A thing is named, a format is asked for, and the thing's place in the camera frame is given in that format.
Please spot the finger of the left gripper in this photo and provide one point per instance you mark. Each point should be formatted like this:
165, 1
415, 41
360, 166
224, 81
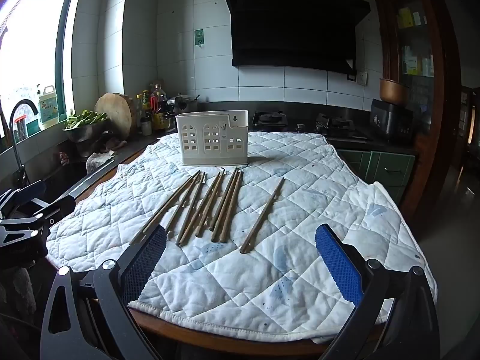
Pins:
54, 212
12, 199

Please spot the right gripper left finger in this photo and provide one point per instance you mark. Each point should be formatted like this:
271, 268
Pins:
87, 314

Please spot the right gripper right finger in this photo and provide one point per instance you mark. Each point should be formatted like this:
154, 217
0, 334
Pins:
411, 330

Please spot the wooden chopstick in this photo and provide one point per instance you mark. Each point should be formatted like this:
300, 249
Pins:
196, 190
184, 201
215, 237
208, 206
229, 213
196, 214
154, 221
223, 198
247, 244

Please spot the metal bowl of greens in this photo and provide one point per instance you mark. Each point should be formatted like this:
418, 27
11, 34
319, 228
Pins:
85, 126

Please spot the white detergent jug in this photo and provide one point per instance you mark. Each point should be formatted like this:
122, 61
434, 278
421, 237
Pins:
48, 107

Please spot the round wooden cutting board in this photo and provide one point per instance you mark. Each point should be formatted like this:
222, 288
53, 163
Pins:
120, 111

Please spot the white small jar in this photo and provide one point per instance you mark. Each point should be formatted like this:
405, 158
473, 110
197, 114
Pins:
146, 126

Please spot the yellow label oil bottle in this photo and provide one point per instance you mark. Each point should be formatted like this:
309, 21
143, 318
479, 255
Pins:
159, 108

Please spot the green cabinet drawers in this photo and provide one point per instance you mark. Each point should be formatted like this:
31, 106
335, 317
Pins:
389, 169

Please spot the white quilted cloth mat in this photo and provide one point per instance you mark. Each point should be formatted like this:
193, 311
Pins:
280, 290

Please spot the silver pressure cooker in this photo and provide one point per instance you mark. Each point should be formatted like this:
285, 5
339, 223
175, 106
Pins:
182, 103

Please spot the cream plastic utensil holder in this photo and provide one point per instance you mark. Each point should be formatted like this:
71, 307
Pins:
213, 138

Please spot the black box appliance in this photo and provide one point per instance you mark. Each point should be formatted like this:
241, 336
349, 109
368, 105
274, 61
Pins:
389, 118

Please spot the black gas stove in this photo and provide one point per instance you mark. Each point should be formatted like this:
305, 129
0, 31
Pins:
320, 123

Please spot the copper coloured pot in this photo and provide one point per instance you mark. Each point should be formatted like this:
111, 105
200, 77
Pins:
393, 92

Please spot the black range hood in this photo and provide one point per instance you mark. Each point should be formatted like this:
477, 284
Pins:
313, 34

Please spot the green wall hook sticker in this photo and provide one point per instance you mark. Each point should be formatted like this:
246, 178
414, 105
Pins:
198, 36

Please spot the wall power socket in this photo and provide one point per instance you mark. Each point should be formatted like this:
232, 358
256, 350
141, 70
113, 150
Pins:
362, 78

